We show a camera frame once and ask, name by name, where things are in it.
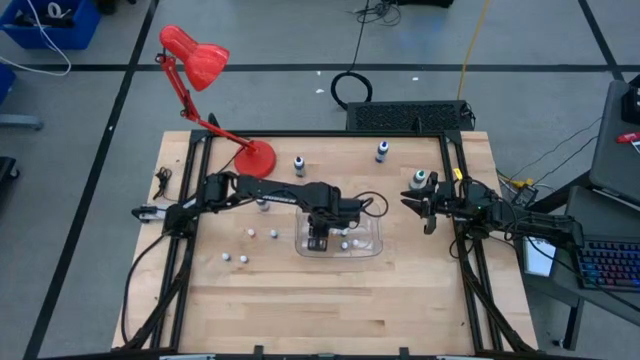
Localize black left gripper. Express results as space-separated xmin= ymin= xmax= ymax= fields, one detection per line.
xmin=307 ymin=199 xmax=362 ymax=252

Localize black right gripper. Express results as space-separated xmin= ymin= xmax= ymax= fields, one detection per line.
xmin=401 ymin=171 xmax=494 ymax=236

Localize clear plastic bin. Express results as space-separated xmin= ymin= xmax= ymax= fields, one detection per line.
xmin=293 ymin=206 xmax=385 ymax=260

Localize black grille computer case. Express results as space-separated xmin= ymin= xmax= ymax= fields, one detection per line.
xmin=345 ymin=99 xmax=476 ymax=133

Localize black power adapter box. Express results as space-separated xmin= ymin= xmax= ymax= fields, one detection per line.
xmin=510 ymin=183 xmax=540 ymax=209

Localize red desk lamp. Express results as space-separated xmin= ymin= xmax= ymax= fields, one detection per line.
xmin=155 ymin=24 xmax=278 ymax=181

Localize white paper sheet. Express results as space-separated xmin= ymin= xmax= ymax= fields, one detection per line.
xmin=522 ymin=234 xmax=559 ymax=279

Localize dark grey side desk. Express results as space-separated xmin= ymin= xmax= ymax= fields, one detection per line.
xmin=514 ymin=172 xmax=640 ymax=351

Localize backlit black keyboard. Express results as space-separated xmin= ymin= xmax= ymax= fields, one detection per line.
xmin=567 ymin=233 xmax=640 ymax=294

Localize black floor equipment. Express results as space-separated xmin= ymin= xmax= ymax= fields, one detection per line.
xmin=397 ymin=0 xmax=455 ymax=8

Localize black device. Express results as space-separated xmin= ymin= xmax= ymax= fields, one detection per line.
xmin=621 ymin=74 xmax=640 ymax=126

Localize blue plastic storage bin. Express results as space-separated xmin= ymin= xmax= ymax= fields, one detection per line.
xmin=0 ymin=0 xmax=103 ymax=51

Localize black chair base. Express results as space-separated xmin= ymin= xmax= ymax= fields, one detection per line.
xmin=0 ymin=155 xmax=22 ymax=182

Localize grey metal bar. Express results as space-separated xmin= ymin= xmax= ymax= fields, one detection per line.
xmin=0 ymin=113 xmax=45 ymax=131

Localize blue plastic object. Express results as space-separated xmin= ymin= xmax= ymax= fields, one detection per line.
xmin=0 ymin=63 xmax=17 ymax=106

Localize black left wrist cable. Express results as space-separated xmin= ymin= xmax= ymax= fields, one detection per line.
xmin=357 ymin=191 xmax=390 ymax=220

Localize black aluminium rig frame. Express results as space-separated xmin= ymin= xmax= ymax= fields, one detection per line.
xmin=119 ymin=128 xmax=539 ymax=360

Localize black lamp cord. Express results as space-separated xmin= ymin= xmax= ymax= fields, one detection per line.
xmin=219 ymin=149 xmax=246 ymax=176

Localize thick black coiled cable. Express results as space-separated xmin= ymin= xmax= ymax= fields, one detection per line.
xmin=329 ymin=0 xmax=375 ymax=112

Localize yellow cable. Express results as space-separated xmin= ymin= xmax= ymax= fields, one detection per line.
xmin=455 ymin=0 xmax=492 ymax=101

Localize bundled black cable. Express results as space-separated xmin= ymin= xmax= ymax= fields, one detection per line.
xmin=154 ymin=166 xmax=174 ymax=199

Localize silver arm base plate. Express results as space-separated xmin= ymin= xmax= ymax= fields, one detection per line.
xmin=131 ymin=202 xmax=170 ymax=223

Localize tangled black cables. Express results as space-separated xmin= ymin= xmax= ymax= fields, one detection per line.
xmin=352 ymin=0 xmax=404 ymax=27

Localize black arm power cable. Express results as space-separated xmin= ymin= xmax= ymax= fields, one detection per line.
xmin=121 ymin=232 xmax=169 ymax=346

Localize white cable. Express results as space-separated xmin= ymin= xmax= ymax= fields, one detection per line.
xmin=0 ymin=0 xmax=74 ymax=78

